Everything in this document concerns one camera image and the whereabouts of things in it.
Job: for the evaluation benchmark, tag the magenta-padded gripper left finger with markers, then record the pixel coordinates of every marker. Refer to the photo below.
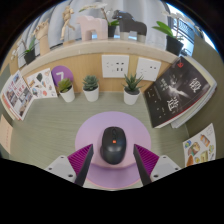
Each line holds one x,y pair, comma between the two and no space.
60,166

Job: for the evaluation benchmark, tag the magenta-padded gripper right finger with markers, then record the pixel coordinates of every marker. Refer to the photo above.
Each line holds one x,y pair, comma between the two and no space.
165,166

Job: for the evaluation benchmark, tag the black computer mouse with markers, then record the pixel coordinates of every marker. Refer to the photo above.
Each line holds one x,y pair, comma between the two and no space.
113,146

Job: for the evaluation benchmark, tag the purple mouse pad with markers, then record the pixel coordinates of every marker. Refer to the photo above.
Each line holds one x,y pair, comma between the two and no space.
133,126

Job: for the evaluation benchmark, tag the colourful food sticker card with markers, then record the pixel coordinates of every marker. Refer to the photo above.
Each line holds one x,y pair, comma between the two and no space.
200,146

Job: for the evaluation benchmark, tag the small succulent in white pot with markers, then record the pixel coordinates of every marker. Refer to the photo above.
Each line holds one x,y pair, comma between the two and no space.
131,97
91,94
68,95

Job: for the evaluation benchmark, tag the black cover book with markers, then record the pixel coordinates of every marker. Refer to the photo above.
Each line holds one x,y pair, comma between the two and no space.
173,93

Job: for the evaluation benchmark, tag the white book stack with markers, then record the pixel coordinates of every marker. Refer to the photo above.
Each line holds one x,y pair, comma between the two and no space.
200,101

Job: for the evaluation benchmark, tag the white illustrated sticker sheet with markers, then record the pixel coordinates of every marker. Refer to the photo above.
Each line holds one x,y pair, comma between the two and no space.
41,85

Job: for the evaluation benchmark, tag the red-edged picture magazine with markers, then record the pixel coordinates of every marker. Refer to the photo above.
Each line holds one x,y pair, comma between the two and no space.
16,95

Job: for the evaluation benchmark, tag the round purple number sign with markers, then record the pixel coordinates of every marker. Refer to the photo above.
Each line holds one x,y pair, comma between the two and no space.
61,75

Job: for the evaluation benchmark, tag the light wooden shelf ledge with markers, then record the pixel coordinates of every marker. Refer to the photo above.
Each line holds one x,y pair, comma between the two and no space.
86,63

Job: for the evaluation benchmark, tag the green felt desk partition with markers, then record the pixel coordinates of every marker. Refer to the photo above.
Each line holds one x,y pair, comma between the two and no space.
213,66

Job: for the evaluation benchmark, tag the white orchid in black pot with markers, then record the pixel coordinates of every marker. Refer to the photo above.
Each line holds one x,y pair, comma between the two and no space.
174,45
112,30
29,56

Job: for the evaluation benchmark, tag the dark-framed window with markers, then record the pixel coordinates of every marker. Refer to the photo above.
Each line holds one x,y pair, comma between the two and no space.
186,30

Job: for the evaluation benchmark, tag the pink wooden horse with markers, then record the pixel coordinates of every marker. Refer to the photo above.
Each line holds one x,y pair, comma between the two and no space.
91,26

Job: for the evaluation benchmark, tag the dark grey wooden horse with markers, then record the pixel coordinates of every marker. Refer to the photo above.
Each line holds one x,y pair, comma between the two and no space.
131,25

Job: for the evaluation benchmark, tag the light grey curtain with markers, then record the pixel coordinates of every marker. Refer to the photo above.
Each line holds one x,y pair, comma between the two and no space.
153,20

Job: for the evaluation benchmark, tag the wooden mannequin figure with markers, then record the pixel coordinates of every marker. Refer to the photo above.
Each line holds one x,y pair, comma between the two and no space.
67,16

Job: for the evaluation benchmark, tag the white wall socket plate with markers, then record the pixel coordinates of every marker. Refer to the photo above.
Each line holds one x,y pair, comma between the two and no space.
115,66
148,69

